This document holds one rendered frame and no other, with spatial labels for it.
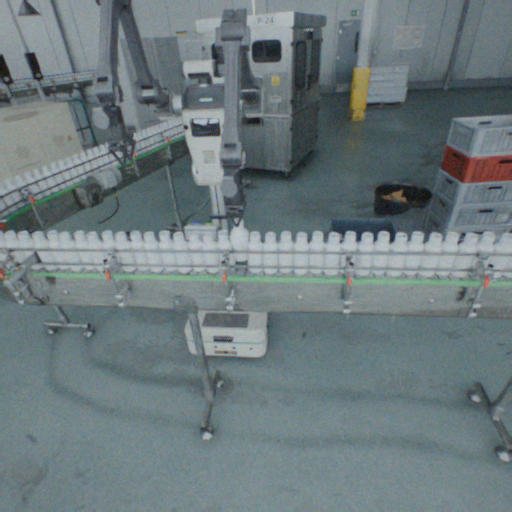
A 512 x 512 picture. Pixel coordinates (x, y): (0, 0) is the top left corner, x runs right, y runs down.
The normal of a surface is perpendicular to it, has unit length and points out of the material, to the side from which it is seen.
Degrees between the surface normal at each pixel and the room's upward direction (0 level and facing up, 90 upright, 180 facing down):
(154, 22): 90
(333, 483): 0
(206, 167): 90
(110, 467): 0
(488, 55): 90
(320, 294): 90
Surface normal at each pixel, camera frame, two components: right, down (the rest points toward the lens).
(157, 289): -0.10, 0.56
